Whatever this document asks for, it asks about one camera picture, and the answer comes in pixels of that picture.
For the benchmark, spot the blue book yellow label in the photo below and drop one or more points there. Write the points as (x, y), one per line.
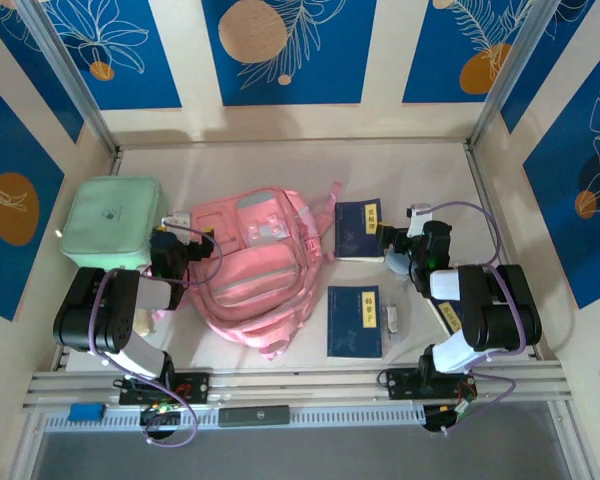
(350, 325)
(352, 235)

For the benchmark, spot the pink backpack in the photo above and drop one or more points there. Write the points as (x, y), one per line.
(260, 280)

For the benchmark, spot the clear plastic stationery bag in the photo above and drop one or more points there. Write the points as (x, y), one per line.
(392, 315)

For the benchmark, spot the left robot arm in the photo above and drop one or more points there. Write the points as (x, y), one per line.
(90, 320)

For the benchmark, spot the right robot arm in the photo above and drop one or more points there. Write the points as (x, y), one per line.
(500, 310)

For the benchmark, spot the mint green lunch bag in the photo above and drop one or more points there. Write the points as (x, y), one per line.
(110, 215)

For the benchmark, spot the small cream object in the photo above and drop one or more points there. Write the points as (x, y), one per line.
(145, 322)

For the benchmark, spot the small blue block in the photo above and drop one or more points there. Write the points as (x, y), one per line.
(86, 411)

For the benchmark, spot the dark grey bar device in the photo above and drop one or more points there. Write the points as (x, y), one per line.
(254, 415)

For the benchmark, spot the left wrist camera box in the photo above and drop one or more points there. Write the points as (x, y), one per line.
(177, 220)

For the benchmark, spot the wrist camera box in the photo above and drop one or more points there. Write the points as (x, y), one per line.
(177, 220)
(420, 212)

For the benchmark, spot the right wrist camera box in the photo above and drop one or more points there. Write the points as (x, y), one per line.
(420, 212)

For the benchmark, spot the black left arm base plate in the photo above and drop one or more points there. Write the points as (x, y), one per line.
(200, 387)

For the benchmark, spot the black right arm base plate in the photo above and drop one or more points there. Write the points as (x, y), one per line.
(402, 384)

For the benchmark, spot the aluminium cross rail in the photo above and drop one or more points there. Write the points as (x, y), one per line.
(305, 387)

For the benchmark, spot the aluminium frame post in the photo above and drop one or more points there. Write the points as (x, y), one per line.
(513, 70)
(67, 70)

